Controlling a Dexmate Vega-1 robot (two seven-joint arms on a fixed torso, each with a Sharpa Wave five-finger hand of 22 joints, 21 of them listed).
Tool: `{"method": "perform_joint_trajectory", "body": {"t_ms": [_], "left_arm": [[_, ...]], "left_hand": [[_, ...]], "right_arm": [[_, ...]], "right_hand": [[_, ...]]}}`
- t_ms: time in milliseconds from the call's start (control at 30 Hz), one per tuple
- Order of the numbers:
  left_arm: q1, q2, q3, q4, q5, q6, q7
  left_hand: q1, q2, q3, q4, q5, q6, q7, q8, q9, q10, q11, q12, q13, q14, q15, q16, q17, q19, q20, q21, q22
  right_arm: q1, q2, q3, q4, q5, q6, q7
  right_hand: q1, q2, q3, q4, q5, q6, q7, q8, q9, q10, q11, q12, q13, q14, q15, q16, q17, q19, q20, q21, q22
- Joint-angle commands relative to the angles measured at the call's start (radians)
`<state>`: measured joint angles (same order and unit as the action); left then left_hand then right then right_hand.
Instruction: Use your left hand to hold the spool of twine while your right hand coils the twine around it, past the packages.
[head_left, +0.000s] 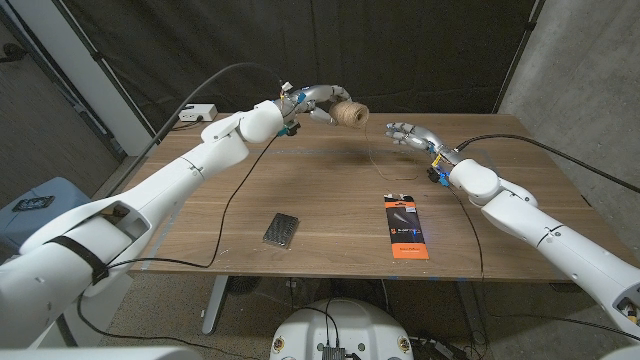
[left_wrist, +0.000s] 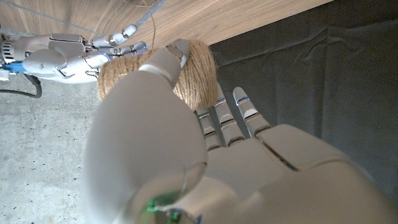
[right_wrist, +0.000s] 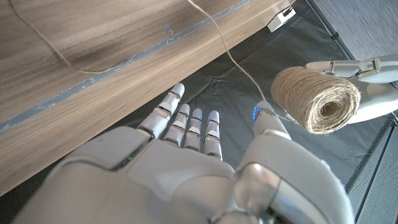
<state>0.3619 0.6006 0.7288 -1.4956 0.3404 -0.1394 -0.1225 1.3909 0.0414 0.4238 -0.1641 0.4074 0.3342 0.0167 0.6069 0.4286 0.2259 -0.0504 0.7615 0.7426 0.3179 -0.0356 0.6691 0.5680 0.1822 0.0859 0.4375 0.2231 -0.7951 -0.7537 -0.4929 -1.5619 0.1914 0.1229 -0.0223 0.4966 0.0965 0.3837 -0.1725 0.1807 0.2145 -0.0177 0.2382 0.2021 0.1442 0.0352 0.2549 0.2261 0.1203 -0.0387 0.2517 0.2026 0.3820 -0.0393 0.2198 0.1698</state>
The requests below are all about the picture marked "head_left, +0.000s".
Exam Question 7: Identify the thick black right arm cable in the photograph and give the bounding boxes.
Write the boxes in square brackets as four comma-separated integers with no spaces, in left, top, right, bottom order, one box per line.
[454,133,640,195]

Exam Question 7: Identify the floor power strip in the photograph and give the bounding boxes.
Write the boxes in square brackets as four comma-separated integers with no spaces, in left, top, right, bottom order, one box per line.
[412,338,454,359]

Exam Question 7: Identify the blue stool with device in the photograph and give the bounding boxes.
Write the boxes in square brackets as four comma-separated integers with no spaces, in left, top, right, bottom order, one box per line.
[0,176,94,251]

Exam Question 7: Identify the black backdrop pole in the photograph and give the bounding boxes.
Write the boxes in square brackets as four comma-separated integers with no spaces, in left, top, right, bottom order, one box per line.
[492,0,547,115]
[49,0,164,145]

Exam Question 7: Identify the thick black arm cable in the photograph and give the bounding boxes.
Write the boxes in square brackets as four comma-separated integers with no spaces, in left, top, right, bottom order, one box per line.
[104,61,286,199]
[454,133,640,195]

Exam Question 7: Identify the orange and black flat package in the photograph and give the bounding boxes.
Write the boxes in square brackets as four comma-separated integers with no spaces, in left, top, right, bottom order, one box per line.
[383,193,430,261]

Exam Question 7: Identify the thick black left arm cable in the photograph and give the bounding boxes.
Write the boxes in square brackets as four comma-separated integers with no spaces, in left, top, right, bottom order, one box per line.
[104,61,286,199]

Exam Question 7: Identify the black torso cable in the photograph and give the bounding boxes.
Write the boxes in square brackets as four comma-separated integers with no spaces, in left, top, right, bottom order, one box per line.
[298,298,342,349]

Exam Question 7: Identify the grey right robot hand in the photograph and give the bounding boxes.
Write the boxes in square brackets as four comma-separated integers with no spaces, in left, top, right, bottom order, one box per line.
[384,121,464,167]

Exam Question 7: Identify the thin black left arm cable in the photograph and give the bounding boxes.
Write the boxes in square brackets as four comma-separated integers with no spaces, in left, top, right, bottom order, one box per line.
[74,130,291,360]

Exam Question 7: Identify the jute twine strand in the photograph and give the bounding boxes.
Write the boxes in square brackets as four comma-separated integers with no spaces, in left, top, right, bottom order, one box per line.
[363,124,421,182]

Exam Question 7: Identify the black wall fixture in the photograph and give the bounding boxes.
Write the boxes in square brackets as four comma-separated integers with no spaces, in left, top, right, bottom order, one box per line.
[0,43,29,64]

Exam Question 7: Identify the white robot head housing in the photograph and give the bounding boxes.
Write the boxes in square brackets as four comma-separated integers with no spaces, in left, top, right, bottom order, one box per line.
[0,346,204,360]

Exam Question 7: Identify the metal table leg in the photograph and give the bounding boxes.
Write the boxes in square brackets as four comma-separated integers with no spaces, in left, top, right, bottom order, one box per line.
[201,274,231,335]
[453,279,487,346]

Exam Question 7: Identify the jute twine spool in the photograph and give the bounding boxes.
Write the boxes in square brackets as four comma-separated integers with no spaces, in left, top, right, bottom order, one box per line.
[328,99,370,129]

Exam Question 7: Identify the black metal frame bar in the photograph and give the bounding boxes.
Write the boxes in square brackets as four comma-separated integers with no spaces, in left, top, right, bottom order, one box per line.
[0,4,126,162]

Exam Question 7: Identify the white power outlet box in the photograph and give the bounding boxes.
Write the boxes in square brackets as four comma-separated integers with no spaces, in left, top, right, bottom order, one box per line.
[176,103,219,123]

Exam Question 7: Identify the black backdrop curtain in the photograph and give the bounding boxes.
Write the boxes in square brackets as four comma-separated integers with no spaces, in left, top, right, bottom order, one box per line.
[52,0,539,141]

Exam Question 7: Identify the grey metallic flat block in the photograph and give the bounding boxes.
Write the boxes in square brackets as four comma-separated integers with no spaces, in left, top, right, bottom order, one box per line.
[262,212,300,249]

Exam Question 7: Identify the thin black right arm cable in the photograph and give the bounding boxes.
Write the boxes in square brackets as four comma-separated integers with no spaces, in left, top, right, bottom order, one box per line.
[444,182,640,331]

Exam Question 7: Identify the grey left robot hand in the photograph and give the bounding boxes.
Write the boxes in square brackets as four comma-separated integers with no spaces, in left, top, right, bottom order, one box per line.
[277,83,353,126]

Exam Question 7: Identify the black round floor fan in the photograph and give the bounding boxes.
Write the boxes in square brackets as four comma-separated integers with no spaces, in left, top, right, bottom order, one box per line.
[229,275,262,297]

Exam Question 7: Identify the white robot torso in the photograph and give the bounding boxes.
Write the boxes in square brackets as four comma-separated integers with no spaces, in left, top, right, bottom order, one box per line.
[269,298,415,360]

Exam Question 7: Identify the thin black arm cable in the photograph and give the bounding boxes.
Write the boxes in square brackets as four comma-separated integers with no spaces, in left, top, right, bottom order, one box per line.
[74,130,291,360]
[444,182,640,331]

